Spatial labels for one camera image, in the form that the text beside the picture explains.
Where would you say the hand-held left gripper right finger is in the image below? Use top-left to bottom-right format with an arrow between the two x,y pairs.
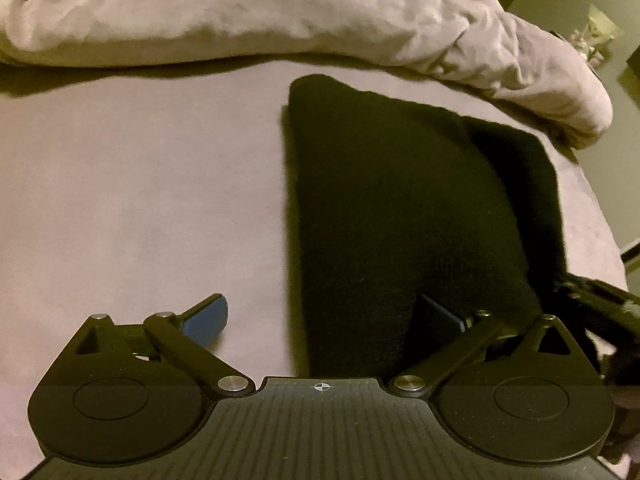
391,294 -> 586,400

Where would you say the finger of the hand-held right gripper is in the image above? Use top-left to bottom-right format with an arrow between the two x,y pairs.
552,271 -> 640,323

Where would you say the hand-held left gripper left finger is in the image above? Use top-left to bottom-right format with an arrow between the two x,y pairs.
75,293 -> 257,398

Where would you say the black garment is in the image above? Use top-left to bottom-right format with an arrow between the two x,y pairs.
281,74 -> 570,380

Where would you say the mauve bed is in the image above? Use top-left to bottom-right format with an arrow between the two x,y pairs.
0,54 -> 632,398

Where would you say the white ornament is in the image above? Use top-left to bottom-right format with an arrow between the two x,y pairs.
569,4 -> 627,67

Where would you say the rolled mauve duvet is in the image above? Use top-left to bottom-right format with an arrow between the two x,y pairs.
0,0 -> 615,151

